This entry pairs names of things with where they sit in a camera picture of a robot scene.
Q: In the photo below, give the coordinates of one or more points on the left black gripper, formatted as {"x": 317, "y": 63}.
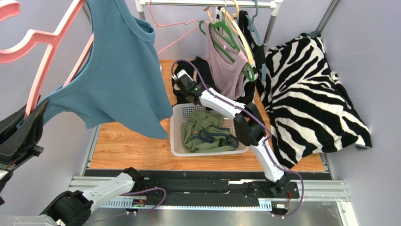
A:
{"x": 14, "y": 140}

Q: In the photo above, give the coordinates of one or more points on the thin pink wire hanger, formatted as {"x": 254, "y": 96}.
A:
{"x": 170, "y": 25}

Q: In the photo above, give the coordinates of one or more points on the green tank top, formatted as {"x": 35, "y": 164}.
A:
{"x": 203, "y": 133}

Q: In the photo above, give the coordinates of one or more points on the blue tank top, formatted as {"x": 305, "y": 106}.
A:
{"x": 121, "y": 80}

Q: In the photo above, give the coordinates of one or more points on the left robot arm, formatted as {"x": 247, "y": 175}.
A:
{"x": 75, "y": 208}

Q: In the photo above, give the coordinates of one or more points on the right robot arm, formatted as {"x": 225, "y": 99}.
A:
{"x": 249, "y": 127}

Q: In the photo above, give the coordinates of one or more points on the mauve tank top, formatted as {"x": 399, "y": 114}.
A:
{"x": 228, "y": 76}

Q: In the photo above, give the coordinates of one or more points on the green hanger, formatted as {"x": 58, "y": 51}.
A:
{"x": 231, "y": 42}

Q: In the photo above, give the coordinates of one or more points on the beige wooden hanger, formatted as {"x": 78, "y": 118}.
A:
{"x": 210, "y": 12}

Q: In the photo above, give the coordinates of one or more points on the grey-blue hanger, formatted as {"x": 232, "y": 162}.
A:
{"x": 258, "y": 49}

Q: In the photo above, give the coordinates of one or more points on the black tank top on right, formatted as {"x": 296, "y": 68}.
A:
{"x": 251, "y": 34}

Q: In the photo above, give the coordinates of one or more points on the white plastic laundry basket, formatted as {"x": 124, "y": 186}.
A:
{"x": 180, "y": 116}

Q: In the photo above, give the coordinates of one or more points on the metal clothes rack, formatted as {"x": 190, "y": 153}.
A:
{"x": 273, "y": 5}

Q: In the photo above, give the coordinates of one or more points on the zebra print blanket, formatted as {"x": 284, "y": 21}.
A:
{"x": 310, "y": 111}

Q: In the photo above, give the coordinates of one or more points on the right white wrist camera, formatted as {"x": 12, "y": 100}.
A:
{"x": 181, "y": 80}

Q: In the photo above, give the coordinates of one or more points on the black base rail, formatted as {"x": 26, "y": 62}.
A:
{"x": 216, "y": 188}

